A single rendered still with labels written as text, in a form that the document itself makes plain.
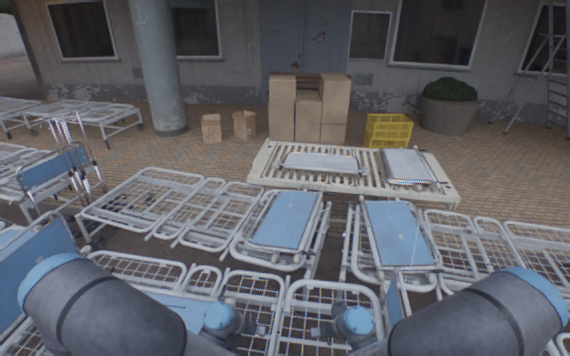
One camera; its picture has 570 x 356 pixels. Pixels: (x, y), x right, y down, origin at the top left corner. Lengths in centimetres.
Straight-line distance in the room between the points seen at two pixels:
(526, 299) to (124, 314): 56
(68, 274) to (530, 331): 66
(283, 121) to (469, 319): 407
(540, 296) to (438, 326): 16
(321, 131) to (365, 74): 255
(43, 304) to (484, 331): 61
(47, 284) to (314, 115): 407
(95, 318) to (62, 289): 8
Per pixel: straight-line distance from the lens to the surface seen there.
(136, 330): 47
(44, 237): 211
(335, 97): 431
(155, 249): 294
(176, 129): 544
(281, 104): 429
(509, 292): 52
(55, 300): 52
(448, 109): 584
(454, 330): 47
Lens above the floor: 189
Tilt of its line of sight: 30 degrees down
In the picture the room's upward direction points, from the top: straight up
